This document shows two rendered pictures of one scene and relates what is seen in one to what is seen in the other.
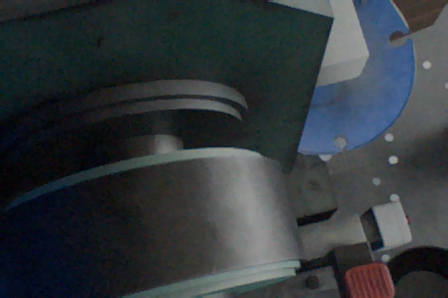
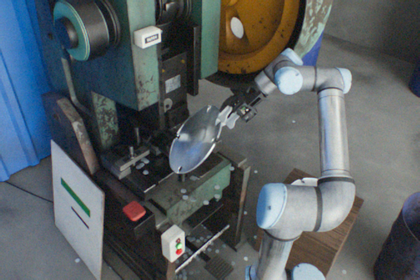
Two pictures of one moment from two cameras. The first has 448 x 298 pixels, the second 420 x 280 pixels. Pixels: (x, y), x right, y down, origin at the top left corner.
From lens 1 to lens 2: 1.02 m
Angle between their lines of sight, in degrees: 41
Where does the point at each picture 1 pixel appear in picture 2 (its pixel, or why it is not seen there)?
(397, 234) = (169, 236)
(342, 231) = (157, 216)
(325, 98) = (188, 150)
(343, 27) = (145, 32)
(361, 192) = not seen: outside the picture
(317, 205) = (162, 204)
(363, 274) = (136, 206)
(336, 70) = (137, 37)
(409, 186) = not seen: outside the picture
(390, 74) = (204, 152)
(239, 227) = (84, 9)
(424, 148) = not seen: outside the picture
